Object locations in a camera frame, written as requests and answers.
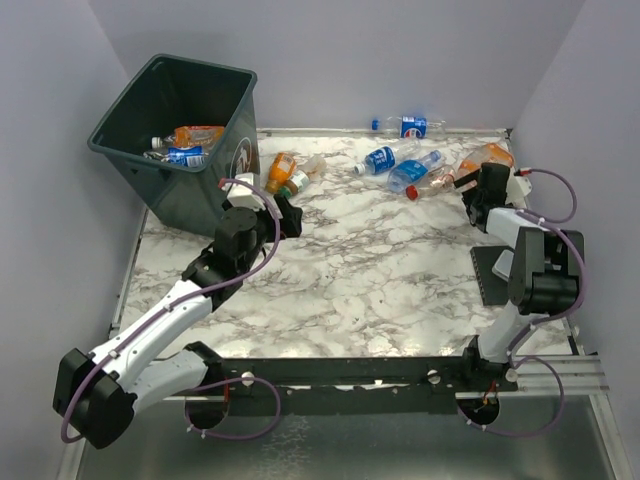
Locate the green cap tea bottle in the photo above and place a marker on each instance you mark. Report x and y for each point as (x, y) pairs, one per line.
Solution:
(297, 183)

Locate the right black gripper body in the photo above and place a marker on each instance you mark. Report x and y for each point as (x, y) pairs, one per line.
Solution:
(470, 199)

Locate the blue label water bottle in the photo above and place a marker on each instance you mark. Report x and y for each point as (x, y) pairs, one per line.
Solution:
(385, 158)

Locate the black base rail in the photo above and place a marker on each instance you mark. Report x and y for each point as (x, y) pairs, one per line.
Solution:
(351, 386)

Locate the clear bottle red print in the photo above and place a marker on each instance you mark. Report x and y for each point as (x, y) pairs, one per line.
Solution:
(433, 183)

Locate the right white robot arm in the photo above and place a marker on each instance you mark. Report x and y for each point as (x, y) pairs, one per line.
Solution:
(546, 281)

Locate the clear bottle behind tea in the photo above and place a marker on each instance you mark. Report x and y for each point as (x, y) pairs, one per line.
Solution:
(314, 166)

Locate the orange juice bottle left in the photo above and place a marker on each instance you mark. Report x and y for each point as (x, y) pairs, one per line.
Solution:
(280, 171)

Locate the Pepsi bottle edge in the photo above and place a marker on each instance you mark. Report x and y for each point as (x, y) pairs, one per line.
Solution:
(187, 157)

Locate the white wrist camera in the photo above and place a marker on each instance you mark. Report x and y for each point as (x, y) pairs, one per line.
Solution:
(517, 190)
(243, 193)

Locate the grey rectangular box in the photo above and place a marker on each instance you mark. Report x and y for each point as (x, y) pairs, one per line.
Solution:
(502, 266)

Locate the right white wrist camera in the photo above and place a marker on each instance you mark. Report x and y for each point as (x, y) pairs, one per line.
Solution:
(517, 190)

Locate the light blue label bottle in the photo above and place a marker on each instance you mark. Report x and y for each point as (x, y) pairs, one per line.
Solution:
(410, 172)

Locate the dark green plastic bin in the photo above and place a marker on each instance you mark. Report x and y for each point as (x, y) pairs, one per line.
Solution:
(171, 92)

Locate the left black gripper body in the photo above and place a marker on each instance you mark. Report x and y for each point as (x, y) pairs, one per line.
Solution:
(266, 228)

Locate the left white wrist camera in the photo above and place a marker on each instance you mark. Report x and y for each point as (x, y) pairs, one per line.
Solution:
(243, 193)

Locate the Pepsi bottle at back wall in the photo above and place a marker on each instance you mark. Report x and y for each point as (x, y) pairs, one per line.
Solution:
(408, 127)

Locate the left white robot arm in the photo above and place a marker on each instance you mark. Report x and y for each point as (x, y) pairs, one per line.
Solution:
(99, 393)

